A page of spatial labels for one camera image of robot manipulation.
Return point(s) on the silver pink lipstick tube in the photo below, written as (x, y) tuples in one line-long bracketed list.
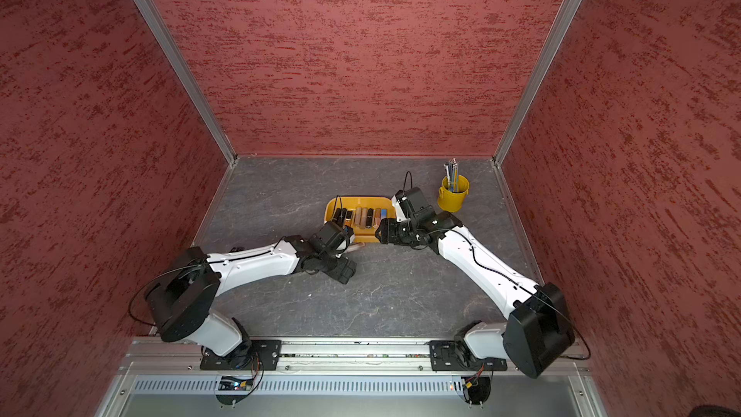
[(357, 218)]

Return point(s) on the aluminium corner post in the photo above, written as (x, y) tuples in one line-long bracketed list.
[(158, 27), (558, 30)]

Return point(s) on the pens in cup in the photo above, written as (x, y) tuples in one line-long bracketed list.
[(452, 175)]

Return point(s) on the aluminium corner post left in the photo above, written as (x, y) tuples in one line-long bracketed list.
[(158, 27)]

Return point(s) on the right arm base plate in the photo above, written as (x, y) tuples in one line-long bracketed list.
[(452, 356)]

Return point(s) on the yellow pen cup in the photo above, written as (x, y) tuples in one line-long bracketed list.
[(452, 201)]

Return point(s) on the aluminium corner post right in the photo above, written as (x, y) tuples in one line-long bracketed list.
[(558, 30)]

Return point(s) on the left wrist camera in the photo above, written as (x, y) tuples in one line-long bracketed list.
[(332, 239)]

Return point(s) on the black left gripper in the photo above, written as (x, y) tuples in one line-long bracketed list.
[(343, 263)]

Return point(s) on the black lipstick with gold band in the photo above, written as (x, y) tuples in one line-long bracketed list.
[(337, 216)]

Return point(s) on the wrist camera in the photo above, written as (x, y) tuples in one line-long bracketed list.
[(332, 239), (411, 205)]

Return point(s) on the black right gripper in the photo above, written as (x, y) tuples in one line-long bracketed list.
[(389, 233)]

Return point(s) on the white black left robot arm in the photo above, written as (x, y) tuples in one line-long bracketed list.
[(181, 300)]

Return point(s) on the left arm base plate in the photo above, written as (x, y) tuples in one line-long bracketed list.
[(259, 355)]

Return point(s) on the vented metal panel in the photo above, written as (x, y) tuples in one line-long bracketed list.
[(383, 386)]

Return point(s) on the aluminium front rail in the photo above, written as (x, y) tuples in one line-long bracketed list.
[(300, 356)]

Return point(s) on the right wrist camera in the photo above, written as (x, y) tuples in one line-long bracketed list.
[(411, 205)]

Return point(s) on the gold lipstick tube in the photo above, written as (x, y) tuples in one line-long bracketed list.
[(363, 218)]

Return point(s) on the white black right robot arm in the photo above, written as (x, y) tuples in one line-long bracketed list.
[(537, 330)]

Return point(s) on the black lipstick short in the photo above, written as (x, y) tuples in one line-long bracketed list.
[(342, 217)]

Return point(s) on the pink nude lip gloss tube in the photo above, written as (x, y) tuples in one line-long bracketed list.
[(355, 247)]

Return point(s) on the yellow plastic storage tray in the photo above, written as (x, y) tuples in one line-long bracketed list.
[(354, 202)]

